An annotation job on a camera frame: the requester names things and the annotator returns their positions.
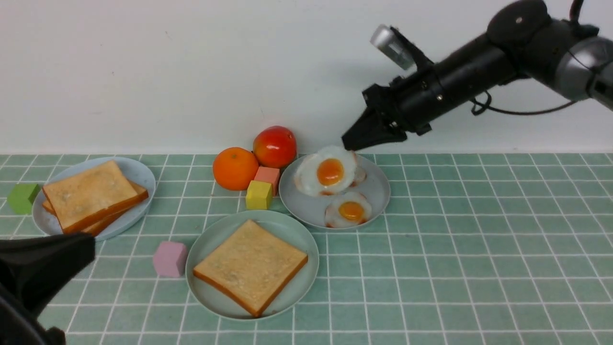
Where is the pale green plate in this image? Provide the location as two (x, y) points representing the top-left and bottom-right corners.
(185, 210), (319, 321)

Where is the green cube block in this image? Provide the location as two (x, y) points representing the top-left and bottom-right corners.
(7, 183), (40, 215)

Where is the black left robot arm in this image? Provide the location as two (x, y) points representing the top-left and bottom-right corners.
(0, 233), (96, 345)

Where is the salmon cube block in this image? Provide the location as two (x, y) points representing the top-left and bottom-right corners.
(253, 166), (282, 196)

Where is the black cable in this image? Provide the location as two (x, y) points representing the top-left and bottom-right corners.
(469, 91), (580, 116)

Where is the fried egg back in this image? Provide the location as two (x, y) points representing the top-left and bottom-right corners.
(350, 166), (367, 187)

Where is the orange fruit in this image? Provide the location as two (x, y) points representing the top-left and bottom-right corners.
(212, 147), (259, 191)

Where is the fried egg front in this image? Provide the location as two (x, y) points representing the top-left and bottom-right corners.
(324, 191), (372, 229)

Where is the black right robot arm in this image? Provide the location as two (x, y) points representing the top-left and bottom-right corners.
(341, 0), (613, 151)

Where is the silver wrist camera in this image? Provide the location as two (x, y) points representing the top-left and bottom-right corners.
(370, 24), (416, 70)

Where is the fried egg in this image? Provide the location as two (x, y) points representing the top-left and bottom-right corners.
(293, 146), (358, 197)
(350, 166), (367, 187)
(324, 191), (372, 229)

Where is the light blue bread plate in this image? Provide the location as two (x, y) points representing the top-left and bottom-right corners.
(32, 157), (156, 241)

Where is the yellow cube block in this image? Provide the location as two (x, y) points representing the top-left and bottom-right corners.
(245, 180), (273, 210)

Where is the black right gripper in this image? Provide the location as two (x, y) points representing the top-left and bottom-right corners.
(341, 81), (431, 151)

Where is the red apple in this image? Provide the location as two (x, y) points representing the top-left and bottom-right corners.
(252, 126), (297, 169)

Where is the grey egg plate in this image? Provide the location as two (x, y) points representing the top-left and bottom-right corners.
(278, 154), (391, 231)

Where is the pink cube block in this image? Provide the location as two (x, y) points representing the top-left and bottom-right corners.
(152, 241), (188, 278)

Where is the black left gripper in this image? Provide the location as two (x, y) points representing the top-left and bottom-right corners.
(0, 233), (96, 317)

